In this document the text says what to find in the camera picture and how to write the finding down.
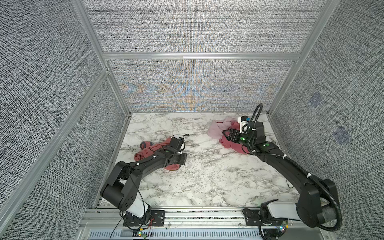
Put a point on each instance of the light pink cloth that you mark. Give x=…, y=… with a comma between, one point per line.
x=216, y=128

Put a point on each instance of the aluminium corner post left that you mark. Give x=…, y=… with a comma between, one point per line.
x=89, y=29

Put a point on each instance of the pink shirt with grey trim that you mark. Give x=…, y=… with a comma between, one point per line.
x=158, y=156

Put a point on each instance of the dark pink cloth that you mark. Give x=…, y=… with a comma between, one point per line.
x=240, y=148

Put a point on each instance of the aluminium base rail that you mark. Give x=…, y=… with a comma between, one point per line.
x=174, y=224

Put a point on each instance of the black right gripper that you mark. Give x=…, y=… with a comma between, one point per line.
x=231, y=134

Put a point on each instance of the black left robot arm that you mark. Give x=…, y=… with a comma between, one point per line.
x=121, y=188

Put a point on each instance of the aluminium horizontal back bar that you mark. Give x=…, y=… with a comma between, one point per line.
x=202, y=56

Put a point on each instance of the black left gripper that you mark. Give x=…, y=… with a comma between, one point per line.
x=184, y=156

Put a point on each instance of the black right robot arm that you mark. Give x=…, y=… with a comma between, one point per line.
x=318, y=204

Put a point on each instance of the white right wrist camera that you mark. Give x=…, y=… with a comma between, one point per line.
x=243, y=124

